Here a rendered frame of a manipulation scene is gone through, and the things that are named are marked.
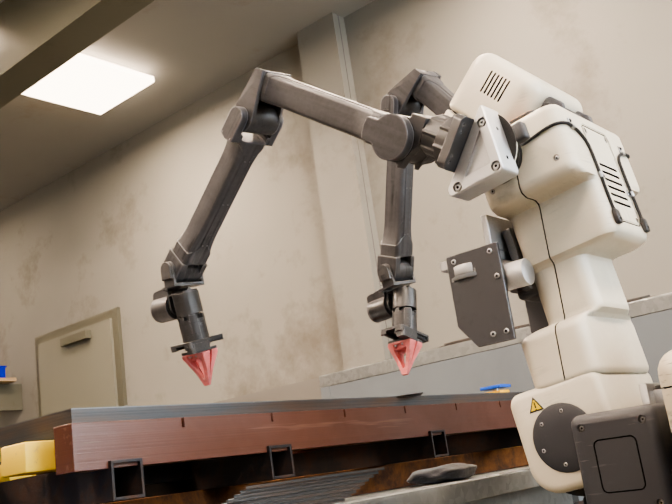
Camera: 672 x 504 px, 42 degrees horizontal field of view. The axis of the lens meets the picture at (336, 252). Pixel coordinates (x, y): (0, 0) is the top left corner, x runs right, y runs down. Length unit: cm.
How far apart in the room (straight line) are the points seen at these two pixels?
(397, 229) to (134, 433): 98
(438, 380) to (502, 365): 22
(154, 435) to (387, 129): 60
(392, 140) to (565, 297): 37
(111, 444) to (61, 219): 646
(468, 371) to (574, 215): 128
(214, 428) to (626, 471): 58
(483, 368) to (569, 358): 124
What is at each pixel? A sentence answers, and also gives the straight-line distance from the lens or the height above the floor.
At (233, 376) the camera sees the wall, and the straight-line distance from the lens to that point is 582.
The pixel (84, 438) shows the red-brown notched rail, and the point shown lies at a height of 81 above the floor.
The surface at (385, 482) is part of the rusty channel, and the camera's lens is 184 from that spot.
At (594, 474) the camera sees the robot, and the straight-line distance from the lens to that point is 128.
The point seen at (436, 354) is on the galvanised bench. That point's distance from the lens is 270.
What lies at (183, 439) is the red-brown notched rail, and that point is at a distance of 126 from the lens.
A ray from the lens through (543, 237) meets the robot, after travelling 145.
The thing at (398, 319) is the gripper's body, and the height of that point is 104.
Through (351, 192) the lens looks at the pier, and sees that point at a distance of 510.
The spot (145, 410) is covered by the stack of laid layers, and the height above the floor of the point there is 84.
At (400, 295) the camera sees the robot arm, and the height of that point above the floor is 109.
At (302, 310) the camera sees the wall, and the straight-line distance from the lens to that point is 541.
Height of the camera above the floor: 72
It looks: 14 degrees up
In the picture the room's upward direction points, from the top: 8 degrees counter-clockwise
